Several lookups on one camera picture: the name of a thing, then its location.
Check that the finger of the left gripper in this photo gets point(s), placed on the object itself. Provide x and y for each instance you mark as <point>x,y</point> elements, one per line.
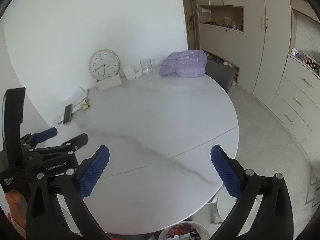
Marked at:
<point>37,138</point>
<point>71,145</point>

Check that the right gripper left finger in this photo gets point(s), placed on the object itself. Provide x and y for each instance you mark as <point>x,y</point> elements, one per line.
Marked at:
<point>45,219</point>

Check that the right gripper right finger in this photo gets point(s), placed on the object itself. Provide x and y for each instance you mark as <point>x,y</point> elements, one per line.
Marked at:
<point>274,219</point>

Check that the white trash bin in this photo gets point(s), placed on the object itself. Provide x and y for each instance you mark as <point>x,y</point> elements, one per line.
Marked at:
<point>185,230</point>

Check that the left hand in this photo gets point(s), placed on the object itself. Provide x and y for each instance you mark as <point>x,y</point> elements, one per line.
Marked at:
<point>16,217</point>

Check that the black smartphone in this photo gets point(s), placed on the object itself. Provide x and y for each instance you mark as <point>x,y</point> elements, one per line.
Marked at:
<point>67,114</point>

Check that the white round stool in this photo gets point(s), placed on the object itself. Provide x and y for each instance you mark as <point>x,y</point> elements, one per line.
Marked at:
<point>221,205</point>

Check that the white paper sheets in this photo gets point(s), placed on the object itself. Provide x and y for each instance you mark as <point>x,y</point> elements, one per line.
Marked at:
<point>78,95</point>

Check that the white card box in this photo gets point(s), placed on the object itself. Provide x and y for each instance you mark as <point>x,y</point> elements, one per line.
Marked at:
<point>107,83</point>

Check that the white mug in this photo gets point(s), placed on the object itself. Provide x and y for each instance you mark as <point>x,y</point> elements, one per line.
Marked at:
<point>129,72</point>

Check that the clear glass cup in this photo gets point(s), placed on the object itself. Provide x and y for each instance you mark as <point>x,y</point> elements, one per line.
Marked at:
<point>146,66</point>

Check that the cream drawer cabinet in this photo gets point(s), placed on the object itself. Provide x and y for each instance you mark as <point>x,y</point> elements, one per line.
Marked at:
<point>296,103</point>

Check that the purple backpack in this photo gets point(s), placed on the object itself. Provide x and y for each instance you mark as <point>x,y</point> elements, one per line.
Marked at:
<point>189,63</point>

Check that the dark grey chair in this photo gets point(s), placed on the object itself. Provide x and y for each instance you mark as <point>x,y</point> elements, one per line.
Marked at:
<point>222,74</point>

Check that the round wall clock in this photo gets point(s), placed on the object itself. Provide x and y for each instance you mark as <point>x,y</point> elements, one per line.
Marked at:
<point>104,64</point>

